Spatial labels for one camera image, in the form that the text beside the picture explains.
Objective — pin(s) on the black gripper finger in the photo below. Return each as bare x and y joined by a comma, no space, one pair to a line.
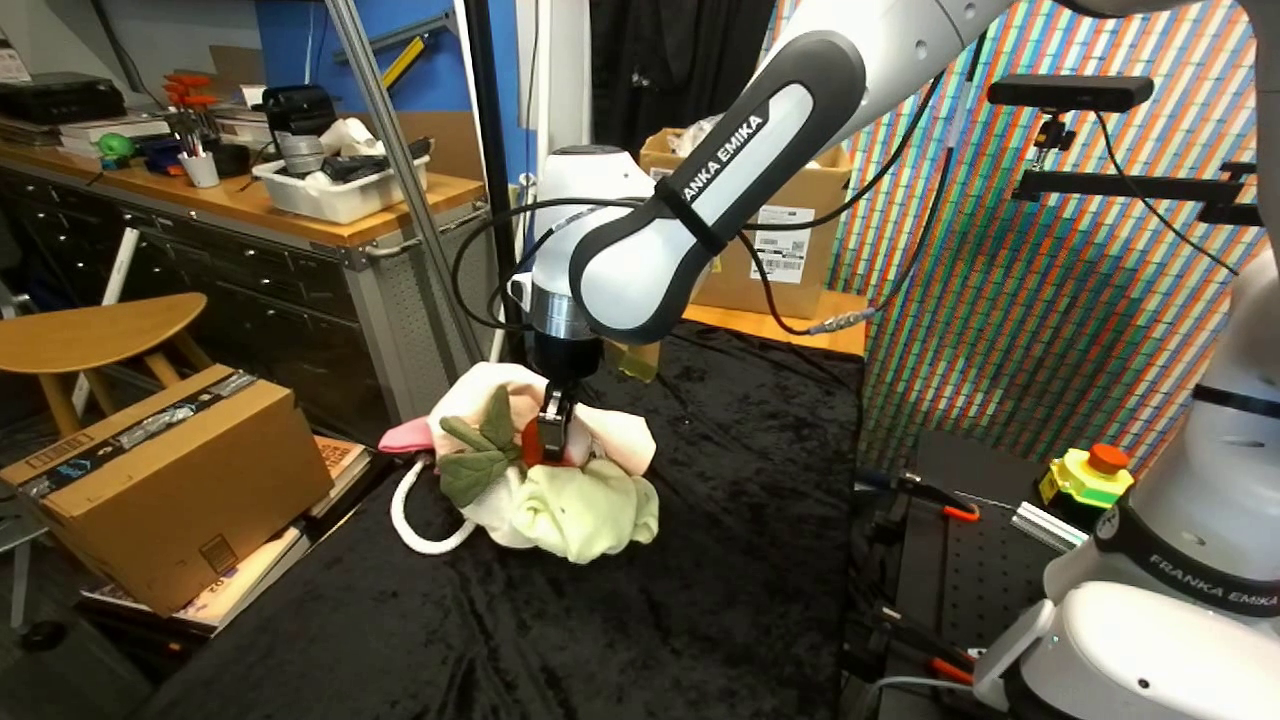
572,424
544,422

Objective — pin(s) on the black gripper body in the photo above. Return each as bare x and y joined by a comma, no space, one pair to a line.
568,361

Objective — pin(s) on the peach cream cloth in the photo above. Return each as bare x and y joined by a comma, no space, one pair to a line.
624,432

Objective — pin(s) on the light green cloth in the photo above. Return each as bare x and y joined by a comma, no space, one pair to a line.
584,515

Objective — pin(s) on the pink cloth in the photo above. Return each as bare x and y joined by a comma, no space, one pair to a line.
406,436

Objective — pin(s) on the grey workbench with wooden top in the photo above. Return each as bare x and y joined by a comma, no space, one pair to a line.
384,304

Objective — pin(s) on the black tablecloth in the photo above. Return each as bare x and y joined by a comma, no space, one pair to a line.
744,533

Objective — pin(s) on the black vertical pole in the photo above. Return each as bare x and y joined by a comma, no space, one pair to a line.
491,160

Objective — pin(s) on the cardboard box with white label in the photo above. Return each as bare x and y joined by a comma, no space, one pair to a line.
795,254

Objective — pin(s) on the silver metal pole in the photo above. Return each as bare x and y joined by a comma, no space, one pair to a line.
400,172

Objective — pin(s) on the white plastic bin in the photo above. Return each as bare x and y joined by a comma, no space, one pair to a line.
333,196

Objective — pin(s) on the black curtain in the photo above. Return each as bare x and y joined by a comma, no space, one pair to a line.
667,65

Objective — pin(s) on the black cylindrical device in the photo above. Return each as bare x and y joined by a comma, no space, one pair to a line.
299,126

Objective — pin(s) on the cardboard box with black tape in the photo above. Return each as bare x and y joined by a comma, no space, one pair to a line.
186,495

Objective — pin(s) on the white cup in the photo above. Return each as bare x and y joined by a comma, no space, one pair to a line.
200,171

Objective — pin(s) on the blue panel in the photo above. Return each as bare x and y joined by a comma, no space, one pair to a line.
292,42

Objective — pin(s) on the wooden stool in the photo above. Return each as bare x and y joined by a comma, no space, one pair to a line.
93,335

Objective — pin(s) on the small red object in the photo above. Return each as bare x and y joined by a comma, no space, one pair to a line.
188,91

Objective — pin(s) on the short silver metal bar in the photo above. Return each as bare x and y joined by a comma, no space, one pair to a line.
1045,525

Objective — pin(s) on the colourful patterned backdrop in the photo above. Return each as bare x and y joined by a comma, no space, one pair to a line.
1065,335

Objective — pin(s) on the small green object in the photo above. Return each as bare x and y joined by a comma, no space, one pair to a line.
115,150

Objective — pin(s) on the yellow emergency stop button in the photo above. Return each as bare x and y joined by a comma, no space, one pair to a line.
1085,480

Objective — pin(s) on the black case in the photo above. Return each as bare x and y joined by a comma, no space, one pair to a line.
62,102

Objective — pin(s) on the black stereo camera bar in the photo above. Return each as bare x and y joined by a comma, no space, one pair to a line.
1065,91

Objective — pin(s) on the black camera boom rail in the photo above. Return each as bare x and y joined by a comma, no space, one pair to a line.
1145,187

